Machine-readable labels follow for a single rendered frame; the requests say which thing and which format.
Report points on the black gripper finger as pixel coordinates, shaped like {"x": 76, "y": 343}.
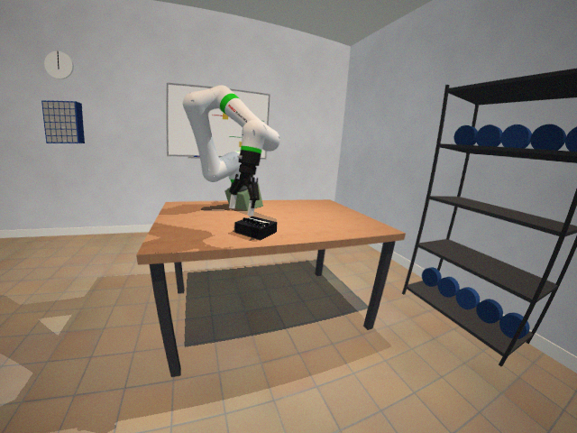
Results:
{"x": 236, "y": 186}
{"x": 253, "y": 192}

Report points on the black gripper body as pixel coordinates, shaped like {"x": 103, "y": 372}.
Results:
{"x": 250, "y": 170}

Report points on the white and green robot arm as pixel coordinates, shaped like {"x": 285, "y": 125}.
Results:
{"x": 255, "y": 134}

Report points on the black lighting desk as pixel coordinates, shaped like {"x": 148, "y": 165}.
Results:
{"x": 255, "y": 227}

